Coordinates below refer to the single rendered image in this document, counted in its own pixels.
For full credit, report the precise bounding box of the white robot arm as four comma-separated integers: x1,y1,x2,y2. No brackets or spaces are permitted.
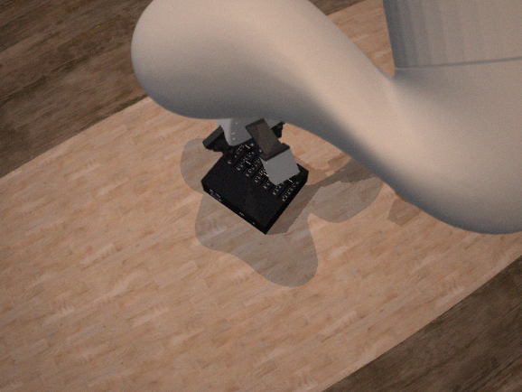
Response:
131,0,522,235

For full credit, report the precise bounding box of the black lighting desk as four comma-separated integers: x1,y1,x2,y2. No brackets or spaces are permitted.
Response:
201,138,309,234

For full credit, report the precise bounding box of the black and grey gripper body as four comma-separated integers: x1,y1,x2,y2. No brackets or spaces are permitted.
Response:
216,117,281,146

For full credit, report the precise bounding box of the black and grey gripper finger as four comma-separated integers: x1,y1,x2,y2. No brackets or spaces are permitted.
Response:
202,126,236,163
271,122,285,138

